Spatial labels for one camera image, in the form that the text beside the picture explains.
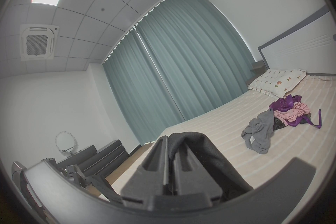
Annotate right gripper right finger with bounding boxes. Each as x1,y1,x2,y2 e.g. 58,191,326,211
173,142,223,199

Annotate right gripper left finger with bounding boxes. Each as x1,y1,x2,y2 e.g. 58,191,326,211
122,135,170,201

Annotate black T-shirt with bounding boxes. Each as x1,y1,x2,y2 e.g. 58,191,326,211
167,132,254,203

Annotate bed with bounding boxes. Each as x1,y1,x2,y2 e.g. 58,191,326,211
104,5,336,204

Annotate pile of clothes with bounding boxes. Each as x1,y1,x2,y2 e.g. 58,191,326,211
269,94,322,130

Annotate black chest of drawers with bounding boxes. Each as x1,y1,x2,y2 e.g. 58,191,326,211
79,140,130,174

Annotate black dressing table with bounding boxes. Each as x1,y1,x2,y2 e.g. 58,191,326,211
56,145,97,166

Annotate grey garment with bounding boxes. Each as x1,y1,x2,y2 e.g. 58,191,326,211
241,109,276,155

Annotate blue-green curtain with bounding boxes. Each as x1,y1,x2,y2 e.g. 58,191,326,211
135,0,259,123
102,27,186,146

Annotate round mirror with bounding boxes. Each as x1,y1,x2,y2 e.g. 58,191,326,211
55,131,78,154

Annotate grey bedside table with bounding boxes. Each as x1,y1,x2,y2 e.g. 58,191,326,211
245,60,268,86

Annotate white printed pillow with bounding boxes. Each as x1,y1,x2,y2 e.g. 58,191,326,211
248,69,307,99

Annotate ceiling air conditioner vent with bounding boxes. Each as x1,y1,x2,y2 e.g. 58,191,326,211
20,24,60,61

